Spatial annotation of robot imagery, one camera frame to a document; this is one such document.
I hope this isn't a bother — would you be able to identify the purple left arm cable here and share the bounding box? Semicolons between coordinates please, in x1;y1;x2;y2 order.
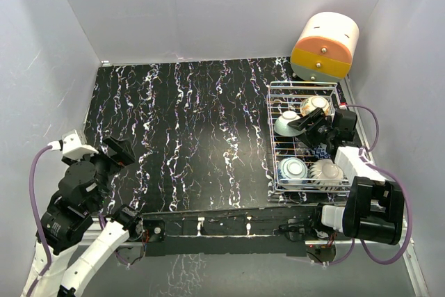
26;142;63;294

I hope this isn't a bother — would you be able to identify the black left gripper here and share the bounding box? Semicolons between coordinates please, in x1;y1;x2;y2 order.
64;134;134;209

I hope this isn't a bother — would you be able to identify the black marble table mat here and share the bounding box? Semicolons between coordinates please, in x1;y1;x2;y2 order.
55;56;393;214

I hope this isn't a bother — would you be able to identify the round pastel drawer cabinet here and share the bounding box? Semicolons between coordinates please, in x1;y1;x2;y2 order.
290;12;359;83

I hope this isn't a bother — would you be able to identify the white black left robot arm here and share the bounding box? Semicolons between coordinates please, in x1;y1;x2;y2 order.
22;130;144;296

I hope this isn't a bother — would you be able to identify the floral cream bowl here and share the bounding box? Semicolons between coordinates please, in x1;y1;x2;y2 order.
300;95;330;116

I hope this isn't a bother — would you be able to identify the red patterned bowl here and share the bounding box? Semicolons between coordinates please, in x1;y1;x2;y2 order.
309;144;331;160

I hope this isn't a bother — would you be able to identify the celadon green bowl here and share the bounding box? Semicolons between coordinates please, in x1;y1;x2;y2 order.
273;111;302;137

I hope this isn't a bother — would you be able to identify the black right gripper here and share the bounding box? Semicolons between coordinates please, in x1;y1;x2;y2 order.
289;108;335;149

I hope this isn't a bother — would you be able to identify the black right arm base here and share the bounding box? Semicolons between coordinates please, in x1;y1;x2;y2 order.
273;218;349;245

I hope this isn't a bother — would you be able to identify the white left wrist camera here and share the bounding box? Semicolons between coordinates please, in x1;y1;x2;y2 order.
62;129;99;161

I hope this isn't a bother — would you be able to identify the blue white patterned bowl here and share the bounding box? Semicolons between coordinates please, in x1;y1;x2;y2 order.
277;157;309;185

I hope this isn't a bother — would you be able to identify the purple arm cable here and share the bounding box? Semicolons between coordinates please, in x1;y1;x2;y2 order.
326;102;414;266
26;142;63;294

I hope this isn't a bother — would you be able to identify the white wire dish rack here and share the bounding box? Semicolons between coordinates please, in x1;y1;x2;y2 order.
266;81;350;195

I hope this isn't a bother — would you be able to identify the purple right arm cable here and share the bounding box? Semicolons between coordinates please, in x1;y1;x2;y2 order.
326;102;414;266

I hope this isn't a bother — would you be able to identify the white bowl black striped outside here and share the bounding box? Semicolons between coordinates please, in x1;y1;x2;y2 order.
309;159;344;186

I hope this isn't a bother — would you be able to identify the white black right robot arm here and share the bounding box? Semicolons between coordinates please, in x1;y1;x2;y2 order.
288;108;405;245

